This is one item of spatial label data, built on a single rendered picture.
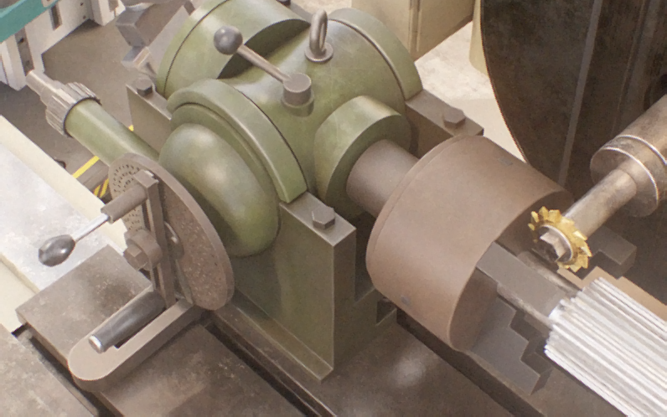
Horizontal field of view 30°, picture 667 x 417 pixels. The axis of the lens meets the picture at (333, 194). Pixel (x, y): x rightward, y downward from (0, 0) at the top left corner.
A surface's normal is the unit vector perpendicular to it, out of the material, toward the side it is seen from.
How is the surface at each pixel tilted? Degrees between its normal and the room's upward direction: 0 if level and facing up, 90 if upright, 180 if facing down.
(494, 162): 17
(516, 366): 65
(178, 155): 42
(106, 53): 0
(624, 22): 90
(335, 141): 31
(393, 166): 11
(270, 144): 38
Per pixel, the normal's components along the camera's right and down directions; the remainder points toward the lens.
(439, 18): 0.71, 0.53
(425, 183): -0.25, -0.43
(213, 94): -0.13, -0.74
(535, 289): -0.40, -0.23
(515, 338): -0.64, 0.21
